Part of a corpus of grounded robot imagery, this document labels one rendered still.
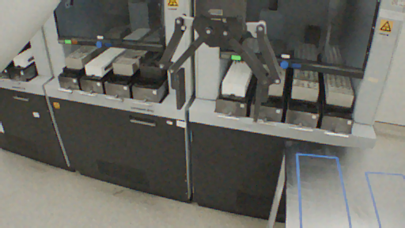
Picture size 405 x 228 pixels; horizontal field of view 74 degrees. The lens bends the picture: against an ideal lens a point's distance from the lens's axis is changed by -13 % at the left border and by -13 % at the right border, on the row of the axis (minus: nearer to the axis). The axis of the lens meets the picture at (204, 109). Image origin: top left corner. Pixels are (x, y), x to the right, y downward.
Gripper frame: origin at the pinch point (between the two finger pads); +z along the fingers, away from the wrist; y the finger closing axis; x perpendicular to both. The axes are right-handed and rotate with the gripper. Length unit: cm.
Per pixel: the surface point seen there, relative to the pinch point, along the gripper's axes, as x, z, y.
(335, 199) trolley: 20, 38, 31
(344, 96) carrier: 74, 33, 37
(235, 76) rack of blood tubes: 78, 34, -11
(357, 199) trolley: 21, 38, 38
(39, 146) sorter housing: 66, 97, -139
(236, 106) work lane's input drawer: 66, 42, -8
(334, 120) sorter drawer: 66, 41, 34
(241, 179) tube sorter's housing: 66, 84, -2
